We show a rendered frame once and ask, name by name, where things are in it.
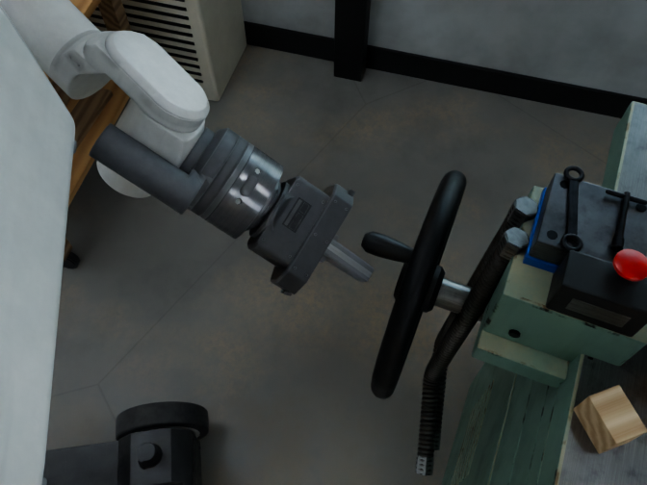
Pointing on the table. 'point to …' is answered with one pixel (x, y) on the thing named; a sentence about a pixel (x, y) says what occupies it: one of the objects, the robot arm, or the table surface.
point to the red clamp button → (631, 265)
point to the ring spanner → (573, 209)
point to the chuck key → (622, 216)
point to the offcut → (609, 419)
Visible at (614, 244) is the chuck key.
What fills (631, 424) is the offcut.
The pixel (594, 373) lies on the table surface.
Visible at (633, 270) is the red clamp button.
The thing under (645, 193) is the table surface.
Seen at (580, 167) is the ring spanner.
